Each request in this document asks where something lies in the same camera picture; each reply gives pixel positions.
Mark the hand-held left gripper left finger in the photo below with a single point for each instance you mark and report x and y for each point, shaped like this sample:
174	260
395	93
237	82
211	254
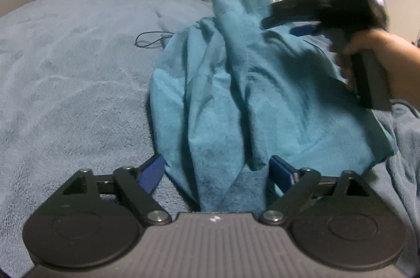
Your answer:
151	174

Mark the teal zip jacket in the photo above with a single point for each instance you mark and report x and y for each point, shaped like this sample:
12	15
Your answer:
249	94

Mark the person's right forearm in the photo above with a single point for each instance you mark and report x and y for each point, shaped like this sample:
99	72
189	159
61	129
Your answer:
408	68

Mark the person's right hand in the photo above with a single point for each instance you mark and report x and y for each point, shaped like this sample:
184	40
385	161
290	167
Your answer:
377	42

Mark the blue bed blanket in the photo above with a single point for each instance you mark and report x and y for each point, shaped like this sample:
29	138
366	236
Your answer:
65	84

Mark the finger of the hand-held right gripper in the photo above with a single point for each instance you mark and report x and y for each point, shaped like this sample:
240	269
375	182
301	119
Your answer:
295	7
305	30

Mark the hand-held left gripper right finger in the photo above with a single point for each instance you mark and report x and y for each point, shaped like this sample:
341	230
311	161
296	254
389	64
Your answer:
282	174

